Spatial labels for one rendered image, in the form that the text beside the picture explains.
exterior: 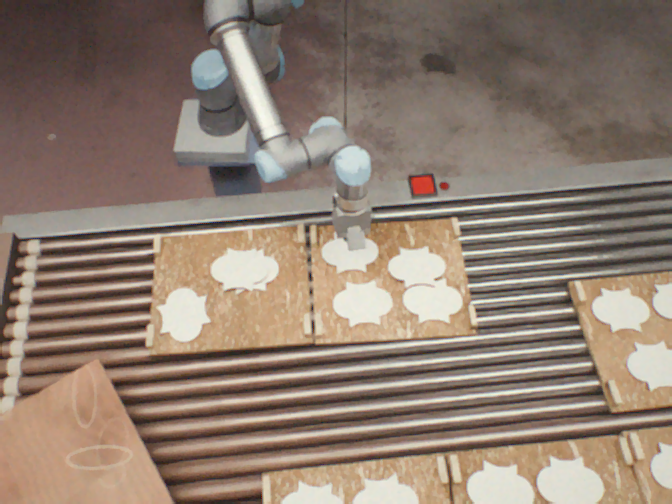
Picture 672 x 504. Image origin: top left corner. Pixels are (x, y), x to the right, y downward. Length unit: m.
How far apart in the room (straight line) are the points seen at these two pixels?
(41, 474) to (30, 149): 2.22
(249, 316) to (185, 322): 0.16
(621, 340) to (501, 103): 1.96
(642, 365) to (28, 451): 1.42
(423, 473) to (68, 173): 2.36
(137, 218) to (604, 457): 1.35
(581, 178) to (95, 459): 1.50
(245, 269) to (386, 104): 1.86
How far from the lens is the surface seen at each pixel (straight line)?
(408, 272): 1.63
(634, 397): 1.67
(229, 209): 1.80
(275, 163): 1.36
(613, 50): 3.92
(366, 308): 1.58
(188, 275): 1.68
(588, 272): 1.79
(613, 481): 1.59
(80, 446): 1.48
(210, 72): 1.84
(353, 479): 1.46
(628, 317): 1.74
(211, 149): 1.94
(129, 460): 1.43
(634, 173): 2.05
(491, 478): 1.49
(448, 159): 3.11
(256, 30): 1.66
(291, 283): 1.63
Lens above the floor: 2.38
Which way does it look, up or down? 60 degrees down
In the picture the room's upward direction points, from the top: straight up
